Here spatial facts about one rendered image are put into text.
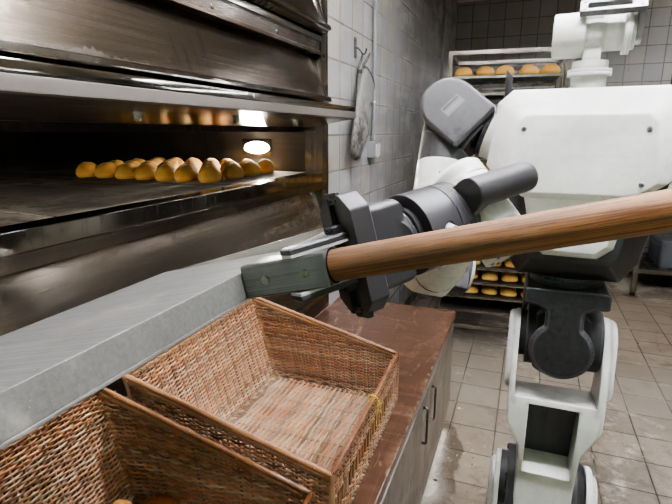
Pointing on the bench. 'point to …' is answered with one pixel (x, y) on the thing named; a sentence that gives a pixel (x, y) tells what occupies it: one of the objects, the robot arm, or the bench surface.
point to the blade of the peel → (114, 336)
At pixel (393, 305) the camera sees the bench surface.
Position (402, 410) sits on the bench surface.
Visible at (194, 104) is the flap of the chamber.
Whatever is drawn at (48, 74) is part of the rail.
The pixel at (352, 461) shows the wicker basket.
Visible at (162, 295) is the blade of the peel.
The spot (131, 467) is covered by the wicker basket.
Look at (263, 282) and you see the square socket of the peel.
